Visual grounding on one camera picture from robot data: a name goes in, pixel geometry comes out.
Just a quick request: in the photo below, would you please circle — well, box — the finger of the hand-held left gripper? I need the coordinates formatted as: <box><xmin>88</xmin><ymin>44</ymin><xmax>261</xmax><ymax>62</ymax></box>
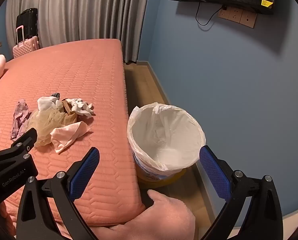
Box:
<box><xmin>0</xmin><ymin>127</ymin><xmax>38</xmax><ymax>165</ymax></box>

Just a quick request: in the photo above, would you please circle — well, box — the pink fluffy blanket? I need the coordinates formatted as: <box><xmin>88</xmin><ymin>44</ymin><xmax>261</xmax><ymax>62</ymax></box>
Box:
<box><xmin>0</xmin><ymin>200</ymin><xmax>18</xmax><ymax>236</ymax></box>

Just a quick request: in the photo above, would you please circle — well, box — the grey curtain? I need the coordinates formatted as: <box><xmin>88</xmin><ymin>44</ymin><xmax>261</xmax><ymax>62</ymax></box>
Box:
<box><xmin>5</xmin><ymin>0</ymin><xmax>156</xmax><ymax>64</ymax></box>

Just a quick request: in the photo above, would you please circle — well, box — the waste bin with white liner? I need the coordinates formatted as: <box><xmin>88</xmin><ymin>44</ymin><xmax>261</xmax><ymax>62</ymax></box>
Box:
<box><xmin>127</xmin><ymin>102</ymin><xmax>206</xmax><ymax>188</ymax></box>

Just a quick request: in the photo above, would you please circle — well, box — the pink quilted bed mattress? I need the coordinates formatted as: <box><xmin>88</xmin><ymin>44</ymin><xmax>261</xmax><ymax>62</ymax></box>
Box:
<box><xmin>0</xmin><ymin>39</ymin><xmax>146</xmax><ymax>232</ymax></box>

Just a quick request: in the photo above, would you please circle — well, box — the tan wall socket panel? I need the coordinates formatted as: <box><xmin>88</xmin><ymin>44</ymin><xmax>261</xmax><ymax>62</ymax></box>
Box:
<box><xmin>218</xmin><ymin>5</ymin><xmax>257</xmax><ymax>28</ymax></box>

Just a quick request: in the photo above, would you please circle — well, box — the pink cloth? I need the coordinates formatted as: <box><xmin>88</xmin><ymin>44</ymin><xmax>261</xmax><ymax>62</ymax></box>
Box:
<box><xmin>50</xmin><ymin>121</ymin><xmax>91</xmax><ymax>155</ymax></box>

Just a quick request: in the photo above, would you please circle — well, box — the black suitcase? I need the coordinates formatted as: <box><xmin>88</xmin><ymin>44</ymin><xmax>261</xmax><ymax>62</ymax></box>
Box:
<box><xmin>16</xmin><ymin>8</ymin><xmax>39</xmax><ymax>48</ymax></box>

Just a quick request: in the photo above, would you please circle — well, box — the beige mesh net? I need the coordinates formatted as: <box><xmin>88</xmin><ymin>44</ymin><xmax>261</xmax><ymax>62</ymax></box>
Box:
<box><xmin>27</xmin><ymin>109</ymin><xmax>77</xmax><ymax>147</ymax></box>

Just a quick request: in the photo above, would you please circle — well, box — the white cloth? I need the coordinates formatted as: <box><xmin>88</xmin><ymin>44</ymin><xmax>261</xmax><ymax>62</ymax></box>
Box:
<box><xmin>69</xmin><ymin>98</ymin><xmax>94</xmax><ymax>119</ymax></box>

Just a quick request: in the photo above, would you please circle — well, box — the black power cable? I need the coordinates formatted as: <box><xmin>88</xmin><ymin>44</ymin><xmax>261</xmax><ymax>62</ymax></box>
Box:
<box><xmin>195</xmin><ymin>2</ymin><xmax>227</xmax><ymax>26</ymax></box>

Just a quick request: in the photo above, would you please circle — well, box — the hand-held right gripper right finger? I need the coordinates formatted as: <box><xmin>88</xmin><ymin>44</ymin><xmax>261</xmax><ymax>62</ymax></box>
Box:
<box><xmin>199</xmin><ymin>145</ymin><xmax>284</xmax><ymax>240</ymax></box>

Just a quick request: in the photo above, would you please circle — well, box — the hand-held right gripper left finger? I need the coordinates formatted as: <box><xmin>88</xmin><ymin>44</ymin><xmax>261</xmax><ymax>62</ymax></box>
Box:
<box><xmin>16</xmin><ymin>147</ymin><xmax>100</xmax><ymax>240</ymax></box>

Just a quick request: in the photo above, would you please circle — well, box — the pink suitcase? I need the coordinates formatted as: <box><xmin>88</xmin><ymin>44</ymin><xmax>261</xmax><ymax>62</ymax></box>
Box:
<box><xmin>12</xmin><ymin>25</ymin><xmax>39</xmax><ymax>58</ymax></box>

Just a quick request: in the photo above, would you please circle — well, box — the pink fleece clothing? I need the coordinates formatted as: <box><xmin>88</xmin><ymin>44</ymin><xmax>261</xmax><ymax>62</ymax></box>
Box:
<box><xmin>109</xmin><ymin>189</ymin><xmax>196</xmax><ymax>240</ymax></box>

